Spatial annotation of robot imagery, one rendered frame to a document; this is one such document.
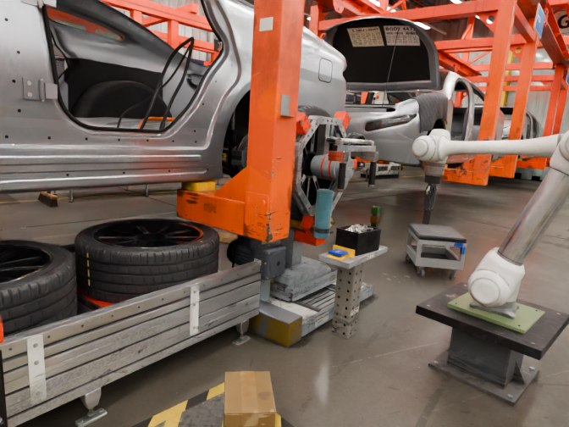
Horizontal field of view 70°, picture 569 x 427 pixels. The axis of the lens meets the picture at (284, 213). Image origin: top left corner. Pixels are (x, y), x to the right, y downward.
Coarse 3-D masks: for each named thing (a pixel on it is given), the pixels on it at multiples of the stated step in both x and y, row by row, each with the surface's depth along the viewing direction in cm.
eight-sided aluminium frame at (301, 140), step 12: (312, 120) 213; (324, 120) 219; (336, 120) 228; (312, 132) 212; (336, 132) 239; (300, 144) 206; (348, 144) 243; (300, 156) 207; (300, 168) 209; (300, 180) 211; (300, 192) 214; (336, 192) 245; (300, 204) 222
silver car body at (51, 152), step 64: (0, 0) 138; (64, 0) 297; (0, 64) 141; (128, 64) 357; (192, 64) 410; (320, 64) 284; (0, 128) 145; (64, 128) 161; (128, 128) 185; (192, 128) 210; (0, 192) 148
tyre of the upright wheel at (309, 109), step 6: (300, 108) 218; (306, 108) 219; (312, 108) 223; (318, 108) 227; (312, 114) 224; (318, 114) 228; (324, 114) 233; (246, 156) 221; (246, 162) 220; (294, 204) 225; (294, 210) 226; (294, 216) 227; (300, 216) 231
